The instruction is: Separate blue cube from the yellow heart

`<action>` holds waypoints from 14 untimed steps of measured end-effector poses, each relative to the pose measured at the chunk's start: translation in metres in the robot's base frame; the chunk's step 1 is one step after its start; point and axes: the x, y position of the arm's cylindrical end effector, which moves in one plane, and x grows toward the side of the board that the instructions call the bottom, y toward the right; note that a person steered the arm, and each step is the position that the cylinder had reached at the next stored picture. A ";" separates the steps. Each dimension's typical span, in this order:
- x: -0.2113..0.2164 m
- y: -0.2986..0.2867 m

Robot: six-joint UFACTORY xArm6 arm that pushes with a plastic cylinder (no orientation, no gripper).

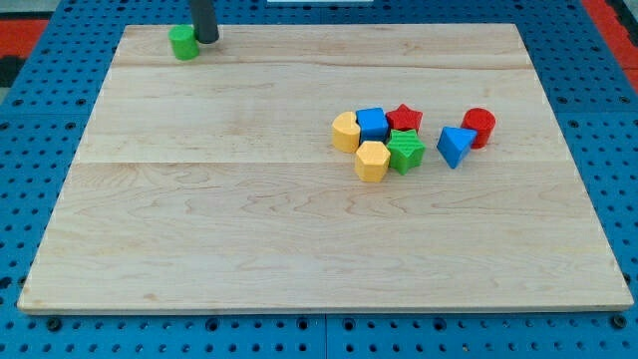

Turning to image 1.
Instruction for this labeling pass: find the light wooden board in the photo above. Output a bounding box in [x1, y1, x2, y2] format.
[18, 24, 633, 315]

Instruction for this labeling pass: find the green cylinder block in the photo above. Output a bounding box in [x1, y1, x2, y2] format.
[167, 25, 199, 61]

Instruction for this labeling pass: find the yellow hexagon block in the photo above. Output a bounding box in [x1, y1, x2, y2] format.
[355, 141, 391, 182]

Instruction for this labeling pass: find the red cylinder block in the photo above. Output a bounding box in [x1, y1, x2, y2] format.
[461, 108, 496, 150]

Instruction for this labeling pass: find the blue cube block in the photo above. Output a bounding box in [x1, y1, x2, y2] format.
[355, 108, 389, 143]

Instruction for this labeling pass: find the blue triangle block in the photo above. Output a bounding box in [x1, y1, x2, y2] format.
[437, 127, 478, 169]

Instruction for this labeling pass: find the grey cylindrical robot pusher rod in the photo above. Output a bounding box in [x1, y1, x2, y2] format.
[188, 0, 219, 44]

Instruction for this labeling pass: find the green star block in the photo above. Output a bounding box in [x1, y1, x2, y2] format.
[387, 130, 426, 176]

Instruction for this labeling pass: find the red star block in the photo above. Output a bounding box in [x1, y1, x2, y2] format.
[386, 104, 423, 132]

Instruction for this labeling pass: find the yellow heart block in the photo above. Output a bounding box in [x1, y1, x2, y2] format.
[332, 112, 361, 154]

